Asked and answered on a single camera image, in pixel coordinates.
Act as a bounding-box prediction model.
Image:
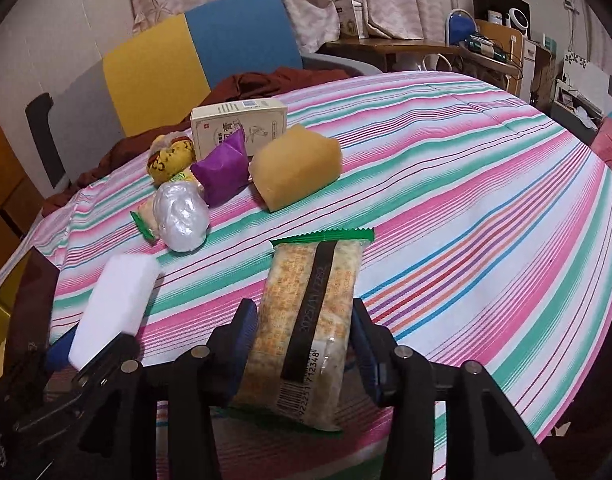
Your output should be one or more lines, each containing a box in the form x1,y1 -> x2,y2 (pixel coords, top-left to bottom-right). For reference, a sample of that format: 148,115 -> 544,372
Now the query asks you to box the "gold tin box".
0,247 -> 62,361

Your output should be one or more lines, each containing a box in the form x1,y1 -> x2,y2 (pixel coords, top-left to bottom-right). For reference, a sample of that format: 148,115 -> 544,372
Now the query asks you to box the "white sponge block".
68,254 -> 164,368

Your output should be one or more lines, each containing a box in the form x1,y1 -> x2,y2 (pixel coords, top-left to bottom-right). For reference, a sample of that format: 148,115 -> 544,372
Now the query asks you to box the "green-edged cracker packet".
231,227 -> 376,433
130,172 -> 207,245

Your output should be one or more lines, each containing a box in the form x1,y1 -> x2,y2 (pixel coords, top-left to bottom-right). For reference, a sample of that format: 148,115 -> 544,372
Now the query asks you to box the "wooden side table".
316,37 -> 524,98

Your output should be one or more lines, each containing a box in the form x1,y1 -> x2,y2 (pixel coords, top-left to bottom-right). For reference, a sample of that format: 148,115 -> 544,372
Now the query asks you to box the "grey yellow blue chair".
26,0 -> 382,196

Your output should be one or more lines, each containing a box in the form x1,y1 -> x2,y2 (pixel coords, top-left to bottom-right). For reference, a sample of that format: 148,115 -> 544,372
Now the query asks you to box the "green box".
466,32 -> 509,61

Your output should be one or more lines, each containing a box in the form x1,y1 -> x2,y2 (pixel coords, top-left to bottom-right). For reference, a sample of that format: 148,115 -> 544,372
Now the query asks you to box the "white plastic bag ball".
152,181 -> 211,253

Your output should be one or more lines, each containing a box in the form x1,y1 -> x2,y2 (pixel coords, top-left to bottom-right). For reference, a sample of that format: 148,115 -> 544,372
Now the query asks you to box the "pink cloth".
588,115 -> 612,166

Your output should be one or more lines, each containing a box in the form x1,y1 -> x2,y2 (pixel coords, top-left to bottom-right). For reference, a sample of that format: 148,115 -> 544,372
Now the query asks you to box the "wooden wardrobe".
0,95 -> 42,281

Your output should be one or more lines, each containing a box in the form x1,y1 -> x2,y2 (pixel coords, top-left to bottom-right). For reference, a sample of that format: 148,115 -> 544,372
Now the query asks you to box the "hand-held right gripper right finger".
351,299 -> 557,480

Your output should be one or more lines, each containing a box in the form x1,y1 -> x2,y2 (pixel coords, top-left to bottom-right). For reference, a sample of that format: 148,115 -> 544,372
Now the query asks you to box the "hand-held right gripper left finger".
78,299 -> 259,480

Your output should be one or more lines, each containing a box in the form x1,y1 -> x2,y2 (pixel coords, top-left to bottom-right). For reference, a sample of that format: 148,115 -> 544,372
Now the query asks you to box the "yellow snack packet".
146,132 -> 197,186

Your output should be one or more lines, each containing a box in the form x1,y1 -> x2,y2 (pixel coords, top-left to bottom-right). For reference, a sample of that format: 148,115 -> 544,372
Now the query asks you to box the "white printed box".
336,0 -> 369,40

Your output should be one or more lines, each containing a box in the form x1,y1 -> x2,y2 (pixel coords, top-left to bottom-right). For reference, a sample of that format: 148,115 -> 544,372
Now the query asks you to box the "white round fan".
503,7 -> 530,31

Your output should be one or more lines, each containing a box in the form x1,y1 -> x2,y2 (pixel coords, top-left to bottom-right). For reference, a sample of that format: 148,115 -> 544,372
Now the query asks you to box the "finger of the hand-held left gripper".
43,330 -> 79,371
71,334 -> 141,391

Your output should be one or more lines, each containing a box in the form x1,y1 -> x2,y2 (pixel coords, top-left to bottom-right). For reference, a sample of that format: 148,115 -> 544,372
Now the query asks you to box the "purple packet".
190,127 -> 250,207

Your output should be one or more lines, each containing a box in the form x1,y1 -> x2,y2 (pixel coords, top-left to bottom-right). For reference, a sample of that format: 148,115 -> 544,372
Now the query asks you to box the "cardboard box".
476,20 -> 524,68

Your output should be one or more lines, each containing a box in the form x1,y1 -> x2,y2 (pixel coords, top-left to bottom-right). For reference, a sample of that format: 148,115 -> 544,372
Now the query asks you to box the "brown-red cloth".
41,67 -> 352,218

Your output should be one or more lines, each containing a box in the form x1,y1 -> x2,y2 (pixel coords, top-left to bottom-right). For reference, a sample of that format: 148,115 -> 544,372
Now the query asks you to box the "cream carton box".
190,99 -> 288,161

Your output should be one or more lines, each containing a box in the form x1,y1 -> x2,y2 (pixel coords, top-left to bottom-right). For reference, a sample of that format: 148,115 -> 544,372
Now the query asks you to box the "yellow sponge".
249,125 -> 343,212

